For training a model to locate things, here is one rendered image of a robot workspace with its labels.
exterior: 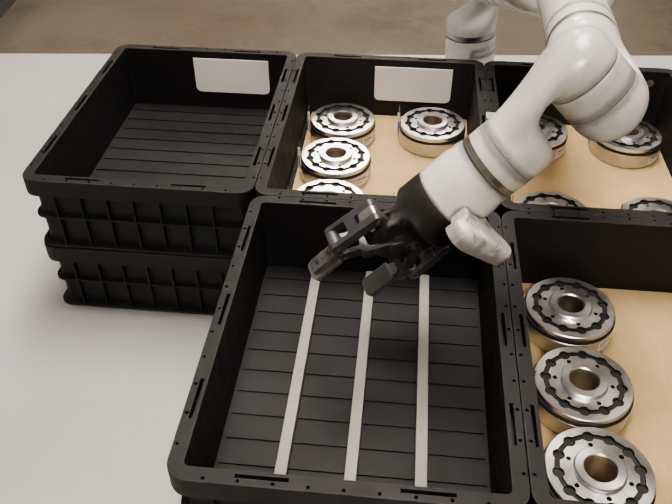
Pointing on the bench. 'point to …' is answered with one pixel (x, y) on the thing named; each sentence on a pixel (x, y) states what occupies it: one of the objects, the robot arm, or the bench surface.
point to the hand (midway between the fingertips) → (343, 279)
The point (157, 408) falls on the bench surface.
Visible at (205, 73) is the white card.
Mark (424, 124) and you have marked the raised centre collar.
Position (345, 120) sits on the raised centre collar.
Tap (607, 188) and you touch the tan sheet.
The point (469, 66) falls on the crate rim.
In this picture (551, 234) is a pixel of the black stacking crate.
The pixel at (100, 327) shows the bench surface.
